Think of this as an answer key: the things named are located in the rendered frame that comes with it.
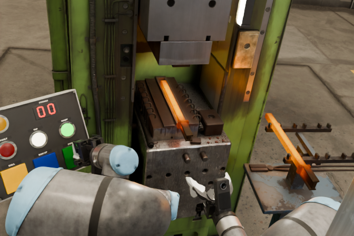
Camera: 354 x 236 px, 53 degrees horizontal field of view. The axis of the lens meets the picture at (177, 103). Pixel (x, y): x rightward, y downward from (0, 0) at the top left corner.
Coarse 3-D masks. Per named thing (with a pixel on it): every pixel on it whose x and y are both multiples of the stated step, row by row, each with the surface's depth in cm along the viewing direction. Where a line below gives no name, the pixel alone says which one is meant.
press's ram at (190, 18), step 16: (144, 0) 125; (160, 0) 119; (176, 0) 120; (192, 0) 122; (208, 0) 123; (224, 0) 125; (144, 16) 127; (160, 16) 122; (176, 16) 123; (192, 16) 125; (208, 16) 126; (224, 16) 128; (144, 32) 128; (160, 32) 125; (176, 32) 126; (192, 32) 128; (208, 32) 130; (224, 32) 131
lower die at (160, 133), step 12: (144, 84) 178; (156, 84) 177; (168, 84) 176; (156, 96) 167; (180, 96) 169; (144, 108) 163; (156, 108) 159; (168, 108) 159; (180, 108) 159; (156, 120) 152; (168, 120) 151; (192, 120) 153; (156, 132) 148; (168, 132) 150; (180, 132) 152; (192, 132) 153
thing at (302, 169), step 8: (272, 120) 159; (272, 128) 157; (280, 128) 154; (280, 136) 150; (288, 144) 145; (288, 152) 143; (296, 152) 141; (296, 160) 137; (304, 168) 131; (304, 176) 132; (312, 176) 128; (312, 184) 127
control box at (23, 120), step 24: (48, 96) 119; (72, 96) 124; (24, 120) 114; (48, 120) 119; (72, 120) 124; (0, 144) 109; (24, 144) 114; (48, 144) 119; (0, 168) 109; (72, 168) 123; (0, 192) 109
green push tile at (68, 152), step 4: (64, 148) 122; (68, 148) 122; (72, 148) 123; (64, 152) 121; (68, 152) 122; (72, 152) 123; (64, 156) 121; (68, 156) 122; (72, 156) 123; (68, 160) 122; (72, 160) 123; (68, 164) 122; (72, 164) 123; (68, 168) 122
